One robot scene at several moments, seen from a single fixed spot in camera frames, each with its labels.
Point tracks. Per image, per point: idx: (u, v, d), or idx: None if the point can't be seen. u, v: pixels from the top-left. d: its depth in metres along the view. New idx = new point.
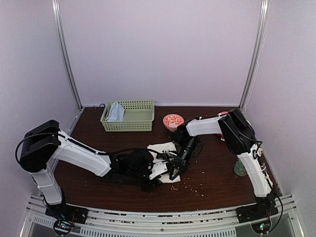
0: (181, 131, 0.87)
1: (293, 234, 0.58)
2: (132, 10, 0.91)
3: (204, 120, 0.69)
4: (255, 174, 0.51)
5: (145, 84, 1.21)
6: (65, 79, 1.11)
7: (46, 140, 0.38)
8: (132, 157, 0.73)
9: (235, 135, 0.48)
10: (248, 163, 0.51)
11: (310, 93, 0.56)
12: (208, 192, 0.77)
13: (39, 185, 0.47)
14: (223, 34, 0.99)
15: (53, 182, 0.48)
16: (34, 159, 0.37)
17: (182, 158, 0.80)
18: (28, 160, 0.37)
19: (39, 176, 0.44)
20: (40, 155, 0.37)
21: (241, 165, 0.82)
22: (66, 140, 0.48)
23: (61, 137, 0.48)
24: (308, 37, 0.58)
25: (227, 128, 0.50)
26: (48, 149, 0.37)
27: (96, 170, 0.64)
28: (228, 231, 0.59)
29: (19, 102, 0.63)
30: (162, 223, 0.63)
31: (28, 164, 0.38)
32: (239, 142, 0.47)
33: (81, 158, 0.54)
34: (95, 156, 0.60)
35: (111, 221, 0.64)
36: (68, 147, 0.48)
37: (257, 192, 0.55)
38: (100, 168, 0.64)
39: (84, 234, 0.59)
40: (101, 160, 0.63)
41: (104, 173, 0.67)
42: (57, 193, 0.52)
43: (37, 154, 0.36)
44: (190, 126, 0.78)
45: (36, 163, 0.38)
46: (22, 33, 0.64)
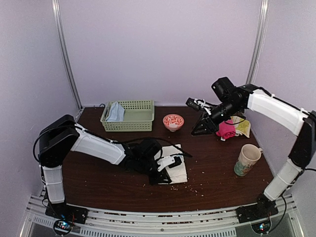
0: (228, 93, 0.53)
1: (293, 234, 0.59)
2: (131, 10, 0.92)
3: (280, 106, 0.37)
4: (282, 182, 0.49)
5: (145, 84, 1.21)
6: (65, 79, 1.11)
7: (64, 133, 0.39)
8: (142, 146, 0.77)
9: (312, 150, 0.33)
10: (285, 171, 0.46)
11: (310, 93, 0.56)
12: (207, 192, 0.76)
13: (47, 182, 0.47)
14: (222, 34, 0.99)
15: (62, 179, 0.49)
16: (53, 154, 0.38)
17: (213, 120, 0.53)
18: (49, 154, 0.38)
19: (52, 173, 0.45)
20: (60, 149, 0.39)
21: (240, 166, 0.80)
22: (84, 132, 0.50)
23: (79, 129, 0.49)
24: (308, 36, 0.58)
25: (307, 137, 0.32)
26: (65, 142, 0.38)
27: (112, 157, 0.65)
28: (229, 231, 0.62)
29: (20, 101, 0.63)
30: (162, 223, 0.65)
31: (46, 159, 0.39)
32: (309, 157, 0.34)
33: (97, 146, 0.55)
34: (109, 144, 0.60)
35: (111, 221, 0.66)
36: (86, 138, 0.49)
37: (268, 190, 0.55)
38: (115, 155, 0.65)
39: (83, 234, 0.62)
40: (115, 148, 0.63)
41: (119, 159, 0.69)
42: (61, 191, 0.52)
43: (58, 148, 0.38)
44: (256, 100, 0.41)
45: (51, 158, 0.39)
46: (23, 34, 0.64)
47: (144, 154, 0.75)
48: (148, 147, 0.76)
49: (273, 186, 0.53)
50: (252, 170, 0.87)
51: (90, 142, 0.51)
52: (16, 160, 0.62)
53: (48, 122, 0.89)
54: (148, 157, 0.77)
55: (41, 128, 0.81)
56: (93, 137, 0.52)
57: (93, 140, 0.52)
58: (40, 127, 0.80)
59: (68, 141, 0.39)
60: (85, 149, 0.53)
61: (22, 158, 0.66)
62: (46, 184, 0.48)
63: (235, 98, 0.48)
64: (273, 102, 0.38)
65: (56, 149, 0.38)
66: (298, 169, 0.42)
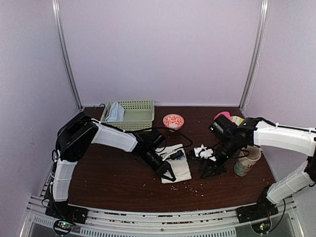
0: (243, 134, 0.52)
1: (293, 234, 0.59)
2: (131, 10, 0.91)
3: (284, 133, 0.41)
4: (289, 189, 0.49)
5: (145, 84, 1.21)
6: (65, 79, 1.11)
7: (85, 127, 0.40)
8: (151, 136, 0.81)
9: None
10: (294, 181, 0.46)
11: (310, 93, 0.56)
12: (207, 192, 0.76)
13: (57, 178, 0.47)
14: (222, 34, 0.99)
15: (71, 177, 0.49)
16: (75, 147, 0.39)
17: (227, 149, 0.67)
18: (72, 148, 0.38)
19: (67, 167, 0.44)
20: (82, 142, 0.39)
21: (240, 165, 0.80)
22: (100, 124, 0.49)
23: (96, 121, 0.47)
24: (308, 37, 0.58)
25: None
26: (87, 136, 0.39)
27: (125, 146, 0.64)
28: (228, 231, 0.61)
29: (19, 101, 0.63)
30: (162, 223, 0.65)
31: (70, 153, 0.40)
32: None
33: (112, 136, 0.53)
34: (123, 133, 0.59)
35: (111, 221, 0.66)
36: (102, 129, 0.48)
37: (271, 195, 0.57)
38: (129, 144, 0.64)
39: (84, 234, 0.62)
40: (129, 136, 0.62)
41: (133, 147, 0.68)
42: (67, 190, 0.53)
43: (80, 141, 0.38)
44: (259, 134, 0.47)
45: (74, 152, 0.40)
46: (23, 34, 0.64)
47: (152, 143, 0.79)
48: (157, 137, 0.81)
49: (279, 192, 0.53)
50: (252, 170, 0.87)
51: (107, 133, 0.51)
52: (16, 160, 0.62)
53: (48, 122, 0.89)
54: (154, 147, 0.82)
55: (41, 128, 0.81)
56: (109, 127, 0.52)
57: (110, 131, 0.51)
58: (40, 128, 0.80)
59: (90, 134, 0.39)
60: (101, 140, 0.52)
61: (22, 158, 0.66)
62: (56, 180, 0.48)
63: (239, 139, 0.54)
64: (277, 131, 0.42)
65: (79, 141, 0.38)
66: (311, 182, 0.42)
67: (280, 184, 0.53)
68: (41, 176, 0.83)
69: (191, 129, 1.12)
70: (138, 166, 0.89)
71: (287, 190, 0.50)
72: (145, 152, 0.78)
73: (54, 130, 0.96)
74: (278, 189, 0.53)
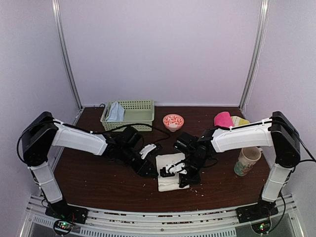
0: (203, 147, 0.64)
1: (293, 234, 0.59)
2: (131, 10, 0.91)
3: (241, 131, 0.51)
4: (277, 183, 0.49)
5: (145, 84, 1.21)
6: (65, 79, 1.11)
7: (43, 129, 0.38)
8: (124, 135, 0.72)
9: (294, 148, 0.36)
10: (277, 174, 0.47)
11: (310, 93, 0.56)
12: (207, 192, 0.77)
13: (40, 182, 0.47)
14: (222, 34, 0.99)
15: (53, 177, 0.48)
16: (35, 151, 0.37)
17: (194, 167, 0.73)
18: (33, 152, 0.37)
19: (40, 171, 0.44)
20: (43, 144, 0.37)
21: (240, 166, 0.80)
22: (62, 125, 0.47)
23: (57, 122, 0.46)
24: (307, 37, 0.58)
25: (285, 141, 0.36)
26: (45, 137, 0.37)
27: (94, 149, 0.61)
28: (228, 231, 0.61)
29: (19, 101, 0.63)
30: (162, 223, 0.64)
31: (35, 158, 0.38)
32: (296, 154, 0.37)
33: (76, 139, 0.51)
34: (90, 135, 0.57)
35: (111, 221, 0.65)
36: (65, 131, 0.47)
37: (265, 196, 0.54)
38: (98, 146, 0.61)
39: (84, 234, 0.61)
40: (97, 138, 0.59)
41: (104, 150, 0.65)
42: (59, 190, 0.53)
43: (39, 144, 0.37)
44: (219, 141, 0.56)
45: (37, 155, 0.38)
46: (23, 35, 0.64)
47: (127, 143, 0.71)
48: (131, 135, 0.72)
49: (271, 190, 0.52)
50: (251, 170, 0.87)
51: (71, 135, 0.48)
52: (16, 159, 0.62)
53: None
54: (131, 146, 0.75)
55: None
56: (72, 129, 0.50)
57: (73, 133, 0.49)
58: None
59: (48, 136, 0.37)
60: (65, 144, 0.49)
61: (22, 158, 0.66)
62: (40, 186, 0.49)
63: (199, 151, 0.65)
64: (232, 134, 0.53)
65: (37, 144, 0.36)
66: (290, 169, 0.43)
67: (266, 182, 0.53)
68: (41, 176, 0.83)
69: (191, 129, 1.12)
70: None
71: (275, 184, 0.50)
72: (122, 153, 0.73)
73: None
74: (266, 187, 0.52)
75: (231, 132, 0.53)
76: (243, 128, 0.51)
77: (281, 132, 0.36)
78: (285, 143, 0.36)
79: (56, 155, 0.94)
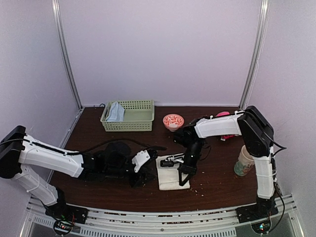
0: (189, 133, 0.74)
1: (293, 234, 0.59)
2: (131, 10, 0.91)
3: (217, 120, 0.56)
4: (267, 177, 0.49)
5: (145, 84, 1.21)
6: (65, 80, 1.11)
7: (6, 149, 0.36)
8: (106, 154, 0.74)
9: (257, 136, 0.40)
10: (260, 165, 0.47)
11: (310, 93, 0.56)
12: (207, 192, 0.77)
13: (28, 190, 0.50)
14: (222, 34, 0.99)
15: (37, 184, 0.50)
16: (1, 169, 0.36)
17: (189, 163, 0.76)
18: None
19: (22, 181, 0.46)
20: (7, 164, 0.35)
21: (240, 166, 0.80)
22: (31, 144, 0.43)
23: (26, 141, 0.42)
24: (308, 37, 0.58)
25: (249, 129, 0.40)
26: (7, 158, 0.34)
27: (68, 171, 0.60)
28: (228, 231, 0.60)
29: (19, 102, 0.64)
30: (162, 223, 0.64)
31: (3, 174, 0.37)
32: (261, 143, 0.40)
33: (46, 160, 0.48)
34: (63, 156, 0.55)
35: (111, 221, 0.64)
36: (33, 151, 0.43)
37: (261, 193, 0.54)
38: (71, 169, 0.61)
39: (84, 234, 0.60)
40: (71, 161, 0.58)
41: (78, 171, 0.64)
42: (49, 195, 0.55)
43: (3, 165, 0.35)
44: (200, 128, 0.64)
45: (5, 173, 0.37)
46: (23, 35, 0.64)
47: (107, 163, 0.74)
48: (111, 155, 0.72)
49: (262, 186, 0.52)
50: (252, 170, 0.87)
51: (40, 156, 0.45)
52: None
53: (48, 122, 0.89)
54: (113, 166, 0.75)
55: (41, 128, 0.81)
56: (42, 149, 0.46)
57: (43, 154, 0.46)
58: (40, 128, 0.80)
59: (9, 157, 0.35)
60: (34, 164, 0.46)
61: None
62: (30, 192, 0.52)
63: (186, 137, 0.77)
64: (210, 121, 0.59)
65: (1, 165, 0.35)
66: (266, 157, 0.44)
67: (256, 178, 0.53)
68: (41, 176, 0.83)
69: None
70: None
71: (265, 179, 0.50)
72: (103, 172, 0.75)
73: (54, 130, 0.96)
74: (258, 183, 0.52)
75: (210, 120, 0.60)
76: (218, 117, 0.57)
77: (245, 120, 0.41)
78: (249, 131, 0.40)
79: None
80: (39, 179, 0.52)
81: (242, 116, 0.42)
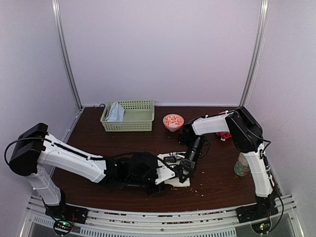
0: (187, 130, 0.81)
1: (293, 234, 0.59)
2: (131, 10, 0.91)
3: (210, 118, 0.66)
4: (260, 175, 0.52)
5: (145, 84, 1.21)
6: (65, 80, 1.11)
7: (26, 147, 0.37)
8: (131, 163, 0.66)
9: (242, 132, 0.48)
10: (253, 162, 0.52)
11: (310, 93, 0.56)
12: (207, 192, 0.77)
13: (34, 187, 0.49)
14: (222, 34, 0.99)
15: (46, 186, 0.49)
16: (18, 166, 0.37)
17: (191, 160, 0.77)
18: (17, 167, 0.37)
19: (32, 179, 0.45)
20: (24, 161, 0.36)
21: (240, 166, 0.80)
22: (53, 145, 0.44)
23: (48, 141, 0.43)
24: (308, 37, 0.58)
25: (235, 126, 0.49)
26: (26, 157, 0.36)
27: (90, 176, 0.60)
28: (228, 231, 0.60)
29: (19, 102, 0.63)
30: (162, 223, 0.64)
31: (18, 171, 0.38)
32: (246, 138, 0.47)
33: (68, 163, 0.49)
34: (86, 161, 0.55)
35: (111, 221, 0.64)
36: (55, 153, 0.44)
37: (259, 192, 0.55)
38: (93, 174, 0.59)
39: (84, 234, 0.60)
40: (93, 166, 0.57)
41: (99, 177, 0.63)
42: (54, 196, 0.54)
43: (20, 162, 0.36)
44: (197, 126, 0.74)
45: (21, 170, 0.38)
46: (23, 35, 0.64)
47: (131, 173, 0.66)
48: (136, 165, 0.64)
49: (257, 184, 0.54)
50: None
51: (60, 158, 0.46)
52: None
53: (48, 122, 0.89)
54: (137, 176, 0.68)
55: None
56: (64, 152, 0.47)
57: (64, 156, 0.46)
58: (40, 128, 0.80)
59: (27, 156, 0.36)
60: (58, 165, 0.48)
61: None
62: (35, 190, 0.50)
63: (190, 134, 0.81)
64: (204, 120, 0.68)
65: (19, 162, 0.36)
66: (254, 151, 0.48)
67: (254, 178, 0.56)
68: None
69: None
70: None
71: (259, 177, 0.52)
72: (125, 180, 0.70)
73: (54, 130, 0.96)
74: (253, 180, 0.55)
75: (204, 119, 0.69)
76: (212, 116, 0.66)
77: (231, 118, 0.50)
78: (235, 127, 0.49)
79: None
80: (50, 181, 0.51)
81: (230, 115, 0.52)
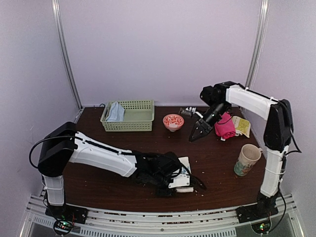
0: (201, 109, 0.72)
1: (293, 234, 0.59)
2: (131, 10, 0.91)
3: (251, 95, 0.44)
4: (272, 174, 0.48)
5: (145, 84, 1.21)
6: (65, 80, 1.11)
7: (58, 146, 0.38)
8: (162, 161, 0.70)
9: (281, 131, 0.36)
10: (270, 160, 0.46)
11: (310, 93, 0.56)
12: (207, 192, 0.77)
13: (47, 187, 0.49)
14: (222, 34, 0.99)
15: (59, 187, 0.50)
16: (48, 165, 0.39)
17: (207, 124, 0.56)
18: (45, 165, 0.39)
19: (51, 179, 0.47)
20: (56, 160, 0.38)
21: (240, 166, 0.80)
22: (84, 143, 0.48)
23: (79, 139, 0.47)
24: (307, 37, 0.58)
25: (274, 122, 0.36)
26: (58, 155, 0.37)
27: (120, 170, 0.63)
28: (229, 231, 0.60)
29: (19, 102, 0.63)
30: (162, 223, 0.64)
31: (43, 170, 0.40)
32: (280, 138, 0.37)
33: (101, 158, 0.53)
34: (116, 156, 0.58)
35: (111, 221, 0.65)
36: (86, 149, 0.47)
37: (264, 188, 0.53)
38: (124, 168, 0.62)
39: (84, 234, 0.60)
40: (124, 160, 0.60)
41: (129, 173, 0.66)
42: (62, 196, 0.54)
43: (52, 160, 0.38)
44: (231, 94, 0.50)
45: (49, 169, 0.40)
46: (23, 36, 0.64)
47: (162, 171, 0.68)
48: (168, 163, 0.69)
49: (266, 180, 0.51)
50: (251, 170, 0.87)
51: (91, 154, 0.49)
52: (16, 159, 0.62)
53: (48, 121, 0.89)
54: (164, 174, 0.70)
55: (41, 128, 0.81)
56: (95, 148, 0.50)
57: (95, 152, 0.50)
58: (40, 128, 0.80)
59: (59, 155, 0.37)
60: (91, 161, 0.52)
61: (22, 158, 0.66)
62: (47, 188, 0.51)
63: (216, 96, 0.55)
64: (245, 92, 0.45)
65: (51, 160, 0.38)
66: (274, 151, 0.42)
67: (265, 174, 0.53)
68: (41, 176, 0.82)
69: (191, 129, 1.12)
70: None
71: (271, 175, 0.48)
72: (153, 176, 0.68)
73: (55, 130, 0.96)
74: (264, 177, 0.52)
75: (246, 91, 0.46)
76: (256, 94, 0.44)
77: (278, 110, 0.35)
78: (275, 123, 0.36)
79: None
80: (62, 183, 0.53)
81: (275, 105, 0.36)
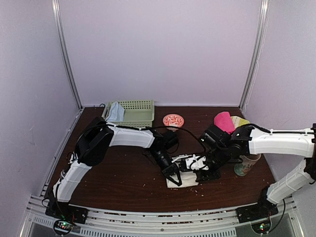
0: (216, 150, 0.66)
1: (293, 234, 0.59)
2: (131, 10, 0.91)
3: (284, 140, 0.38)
4: (287, 187, 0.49)
5: (145, 84, 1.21)
6: (65, 80, 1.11)
7: (100, 135, 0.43)
8: (166, 136, 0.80)
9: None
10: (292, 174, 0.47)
11: (310, 93, 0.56)
12: (207, 192, 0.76)
13: (68, 178, 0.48)
14: (222, 35, 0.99)
15: (81, 179, 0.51)
16: (94, 152, 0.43)
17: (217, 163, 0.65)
18: (90, 153, 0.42)
19: (79, 171, 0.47)
20: (101, 145, 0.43)
21: (240, 166, 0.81)
22: (116, 128, 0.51)
23: (111, 126, 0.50)
24: (307, 37, 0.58)
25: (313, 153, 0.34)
26: (104, 140, 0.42)
27: (143, 142, 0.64)
28: (228, 231, 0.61)
29: (19, 102, 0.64)
30: (162, 223, 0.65)
31: (88, 159, 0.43)
32: None
33: (131, 137, 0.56)
34: (138, 131, 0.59)
35: (111, 221, 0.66)
36: (120, 132, 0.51)
37: (271, 196, 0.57)
38: (146, 139, 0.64)
39: (84, 234, 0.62)
40: (145, 133, 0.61)
41: (151, 143, 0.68)
42: (71, 193, 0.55)
43: (98, 146, 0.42)
44: (257, 146, 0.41)
45: (92, 157, 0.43)
46: (23, 36, 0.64)
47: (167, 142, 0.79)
48: (172, 138, 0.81)
49: (279, 192, 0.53)
50: (252, 170, 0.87)
51: (122, 135, 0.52)
52: (16, 159, 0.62)
53: (48, 121, 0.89)
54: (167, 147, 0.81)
55: (41, 128, 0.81)
56: (124, 130, 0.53)
57: (125, 133, 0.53)
58: (40, 128, 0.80)
59: (105, 139, 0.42)
60: (120, 141, 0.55)
61: (22, 158, 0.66)
62: (65, 180, 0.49)
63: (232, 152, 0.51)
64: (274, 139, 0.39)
65: (97, 147, 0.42)
66: (310, 180, 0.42)
67: (278, 185, 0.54)
68: (41, 176, 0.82)
69: (191, 129, 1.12)
70: (138, 166, 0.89)
71: (285, 187, 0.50)
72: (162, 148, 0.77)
73: (54, 130, 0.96)
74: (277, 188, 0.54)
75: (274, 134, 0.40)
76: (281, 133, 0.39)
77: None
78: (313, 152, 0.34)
79: (56, 155, 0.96)
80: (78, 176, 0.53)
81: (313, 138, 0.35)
